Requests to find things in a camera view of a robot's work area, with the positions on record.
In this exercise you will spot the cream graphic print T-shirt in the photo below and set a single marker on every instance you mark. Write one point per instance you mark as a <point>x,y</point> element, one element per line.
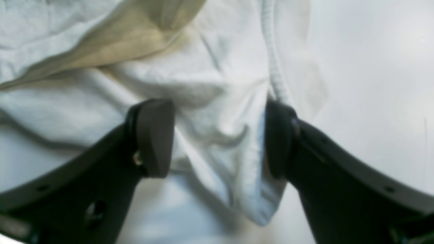
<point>70,69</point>

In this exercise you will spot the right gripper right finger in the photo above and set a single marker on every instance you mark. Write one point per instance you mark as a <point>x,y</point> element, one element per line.
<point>345,200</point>

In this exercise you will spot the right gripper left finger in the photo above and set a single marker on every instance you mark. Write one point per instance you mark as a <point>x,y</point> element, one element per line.
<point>87,200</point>

